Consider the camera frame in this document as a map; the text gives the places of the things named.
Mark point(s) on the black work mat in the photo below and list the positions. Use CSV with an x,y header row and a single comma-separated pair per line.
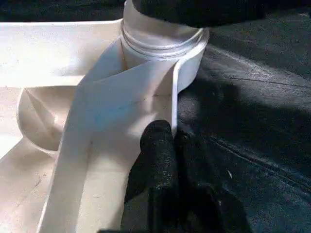
x,y
252,136

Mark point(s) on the white plastic table leg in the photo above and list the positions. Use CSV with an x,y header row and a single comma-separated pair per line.
x,y
160,36

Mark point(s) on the white plastic table top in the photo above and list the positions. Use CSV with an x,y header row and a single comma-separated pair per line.
x,y
97,97

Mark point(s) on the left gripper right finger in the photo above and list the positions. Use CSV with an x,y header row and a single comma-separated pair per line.
x,y
209,194

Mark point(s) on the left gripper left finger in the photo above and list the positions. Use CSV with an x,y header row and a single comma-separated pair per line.
x,y
153,184

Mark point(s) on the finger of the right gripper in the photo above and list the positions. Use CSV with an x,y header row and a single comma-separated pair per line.
x,y
204,10

